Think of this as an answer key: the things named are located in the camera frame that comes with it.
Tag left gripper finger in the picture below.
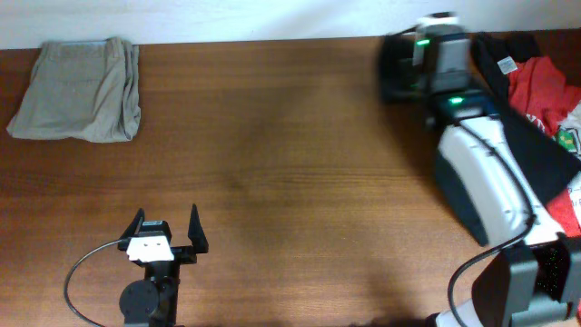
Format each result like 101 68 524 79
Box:
120 208 145 240
187 203 209 253

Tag black shorts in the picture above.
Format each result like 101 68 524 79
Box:
470 77 580 205

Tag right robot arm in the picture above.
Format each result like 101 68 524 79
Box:
377 12 580 326

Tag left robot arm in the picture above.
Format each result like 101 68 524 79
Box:
117 205 209 327

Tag black shirt with white tag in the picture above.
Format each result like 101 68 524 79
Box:
470 32 542 101

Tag red jersey with white letters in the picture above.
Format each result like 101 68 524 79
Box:
508 56 580 236

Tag folded khaki shorts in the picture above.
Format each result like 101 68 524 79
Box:
6 37 142 144

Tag white shirt with green print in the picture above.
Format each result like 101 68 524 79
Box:
554 104 580 223

